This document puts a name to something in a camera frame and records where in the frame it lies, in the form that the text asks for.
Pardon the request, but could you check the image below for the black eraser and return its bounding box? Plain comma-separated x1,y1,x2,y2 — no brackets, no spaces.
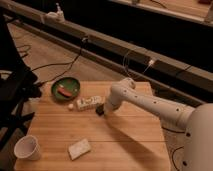
95,106,104,116

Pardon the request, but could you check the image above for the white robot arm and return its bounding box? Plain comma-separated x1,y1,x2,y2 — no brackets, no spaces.
103,77,213,171

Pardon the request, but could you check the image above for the green plate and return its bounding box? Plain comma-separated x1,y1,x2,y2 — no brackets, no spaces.
51,77,80,102

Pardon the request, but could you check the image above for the red sausage on plate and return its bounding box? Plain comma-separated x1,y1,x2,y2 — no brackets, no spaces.
58,88,72,97

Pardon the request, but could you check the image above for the small white bottle cap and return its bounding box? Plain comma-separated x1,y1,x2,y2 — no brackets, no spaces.
68,104,74,110

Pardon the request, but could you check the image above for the white sponge block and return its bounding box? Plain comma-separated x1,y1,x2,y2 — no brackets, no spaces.
68,139,91,160

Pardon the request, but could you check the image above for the black chair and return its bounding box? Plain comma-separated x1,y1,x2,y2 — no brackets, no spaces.
0,13,42,151

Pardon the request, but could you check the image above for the white paper cup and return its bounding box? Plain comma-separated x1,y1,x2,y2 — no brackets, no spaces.
14,135,41,161

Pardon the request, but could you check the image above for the black floor cable left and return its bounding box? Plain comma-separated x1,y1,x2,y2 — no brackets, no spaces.
16,38,88,86

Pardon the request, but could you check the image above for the white cable with plug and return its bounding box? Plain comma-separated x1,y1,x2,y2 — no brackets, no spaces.
121,46,156,81

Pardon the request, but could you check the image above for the black floor cables right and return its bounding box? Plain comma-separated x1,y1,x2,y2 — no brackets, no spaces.
162,124,186,171

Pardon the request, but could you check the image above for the white object on rail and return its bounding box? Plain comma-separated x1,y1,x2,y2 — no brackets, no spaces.
46,4,65,22

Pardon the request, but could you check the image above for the grey metal rail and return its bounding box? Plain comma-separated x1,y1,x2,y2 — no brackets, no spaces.
0,0,213,89

